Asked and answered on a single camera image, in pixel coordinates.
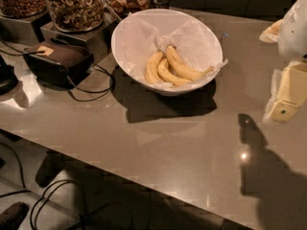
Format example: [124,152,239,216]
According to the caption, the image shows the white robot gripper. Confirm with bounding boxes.
[259,0,307,123]

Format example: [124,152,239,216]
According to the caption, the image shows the white ceramic bowl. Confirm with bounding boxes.
[111,9,227,96]

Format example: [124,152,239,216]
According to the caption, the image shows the white paper bowl liner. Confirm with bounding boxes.
[111,9,228,96]

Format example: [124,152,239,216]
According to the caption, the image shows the right metal jar stand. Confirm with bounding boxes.
[40,12,118,62]

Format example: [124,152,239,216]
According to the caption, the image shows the metal jar stand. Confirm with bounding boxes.
[40,12,118,62]
[0,11,51,45]

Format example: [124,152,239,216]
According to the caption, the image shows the glass jar of cashews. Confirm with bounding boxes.
[46,0,105,33]

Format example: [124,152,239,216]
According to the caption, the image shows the dark brown box device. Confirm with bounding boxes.
[23,39,94,89]

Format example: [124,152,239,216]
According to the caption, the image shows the dark shoe under table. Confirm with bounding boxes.
[35,152,63,188]

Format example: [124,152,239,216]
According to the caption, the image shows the left metal jar stand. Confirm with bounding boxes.
[0,11,51,45]

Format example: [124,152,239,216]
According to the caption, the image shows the glass jar of almonds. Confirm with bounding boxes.
[0,0,46,18]

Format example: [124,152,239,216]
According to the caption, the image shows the black round object left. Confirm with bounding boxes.
[0,56,18,95]

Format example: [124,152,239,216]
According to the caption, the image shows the dark shoe lower left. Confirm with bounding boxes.
[0,201,29,230]

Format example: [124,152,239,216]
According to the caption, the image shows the black cable on table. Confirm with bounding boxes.
[0,36,116,103]

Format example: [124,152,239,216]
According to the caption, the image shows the black floor cables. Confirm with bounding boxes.
[0,141,87,230]

